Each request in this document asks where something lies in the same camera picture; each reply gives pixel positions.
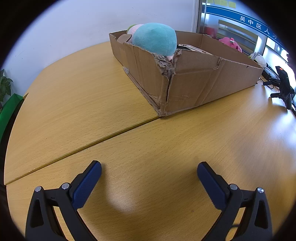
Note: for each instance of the black device on tripod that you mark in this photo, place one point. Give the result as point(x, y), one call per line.
point(285, 85)

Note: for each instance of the white plush toy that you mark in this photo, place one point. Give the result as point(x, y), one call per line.
point(260, 60)

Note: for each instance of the green potted plant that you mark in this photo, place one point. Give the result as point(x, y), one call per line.
point(4, 85)

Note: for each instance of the teal pink green plush toy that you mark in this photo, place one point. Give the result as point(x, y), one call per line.
point(155, 38)

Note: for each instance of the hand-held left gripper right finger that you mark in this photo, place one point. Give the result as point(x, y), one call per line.
point(211, 185)

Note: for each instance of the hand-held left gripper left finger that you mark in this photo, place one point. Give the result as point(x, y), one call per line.
point(86, 185)

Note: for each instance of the green planter box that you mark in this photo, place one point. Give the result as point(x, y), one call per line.
point(9, 104)

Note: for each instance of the small black adapter box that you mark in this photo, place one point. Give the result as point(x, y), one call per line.
point(268, 74)

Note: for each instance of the blue wall sign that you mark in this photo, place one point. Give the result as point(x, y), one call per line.
point(231, 12)

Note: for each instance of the brown cardboard box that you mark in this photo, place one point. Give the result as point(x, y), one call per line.
point(196, 83)

